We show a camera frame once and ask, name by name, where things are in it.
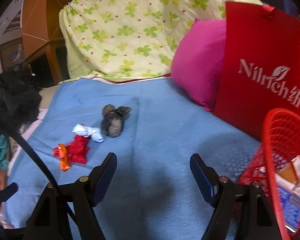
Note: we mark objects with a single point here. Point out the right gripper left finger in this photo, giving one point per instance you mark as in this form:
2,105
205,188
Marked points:
101,176

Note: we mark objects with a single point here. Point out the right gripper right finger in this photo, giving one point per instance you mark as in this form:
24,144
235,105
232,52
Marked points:
207,180

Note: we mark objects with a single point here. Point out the orange plastic wrapper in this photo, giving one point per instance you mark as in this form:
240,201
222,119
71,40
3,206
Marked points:
63,158

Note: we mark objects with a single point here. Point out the white tissue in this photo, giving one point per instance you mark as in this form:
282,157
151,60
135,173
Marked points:
86,131

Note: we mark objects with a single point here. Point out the grey black plastic bag wad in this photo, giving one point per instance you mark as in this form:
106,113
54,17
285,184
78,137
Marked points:
113,120

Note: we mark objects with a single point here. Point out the blue white carton box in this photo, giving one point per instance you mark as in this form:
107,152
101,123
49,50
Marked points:
290,202

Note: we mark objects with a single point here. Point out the red plastic mesh basket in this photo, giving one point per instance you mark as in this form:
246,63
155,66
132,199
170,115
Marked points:
280,144

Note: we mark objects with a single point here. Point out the light blue blanket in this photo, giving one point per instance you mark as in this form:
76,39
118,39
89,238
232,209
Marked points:
153,194

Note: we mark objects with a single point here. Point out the black clothes pile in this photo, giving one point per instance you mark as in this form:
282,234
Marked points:
19,95

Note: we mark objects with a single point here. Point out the magenta pillow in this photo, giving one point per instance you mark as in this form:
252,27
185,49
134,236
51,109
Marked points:
197,64

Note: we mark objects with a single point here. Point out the red Nilrich shopping bag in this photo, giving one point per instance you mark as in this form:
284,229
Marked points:
261,69

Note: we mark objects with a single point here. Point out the green clover quilt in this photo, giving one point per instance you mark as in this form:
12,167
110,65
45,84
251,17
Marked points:
121,40

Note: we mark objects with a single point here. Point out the orange wooden column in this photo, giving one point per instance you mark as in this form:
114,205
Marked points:
41,32

